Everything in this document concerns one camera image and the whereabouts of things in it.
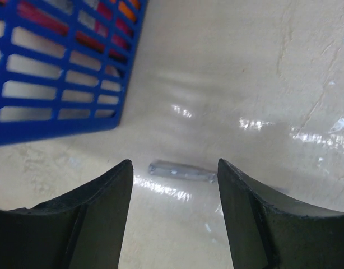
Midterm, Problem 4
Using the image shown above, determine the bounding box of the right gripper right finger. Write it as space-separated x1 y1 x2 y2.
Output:
217 159 344 268

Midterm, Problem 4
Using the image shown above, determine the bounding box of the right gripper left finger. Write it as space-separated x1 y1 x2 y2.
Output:
0 160 133 268

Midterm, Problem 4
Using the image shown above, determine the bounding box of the small screwdriver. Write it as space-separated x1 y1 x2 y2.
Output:
148 160 217 183

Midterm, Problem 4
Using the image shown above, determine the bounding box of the blue plastic basket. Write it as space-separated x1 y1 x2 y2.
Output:
0 1 148 146

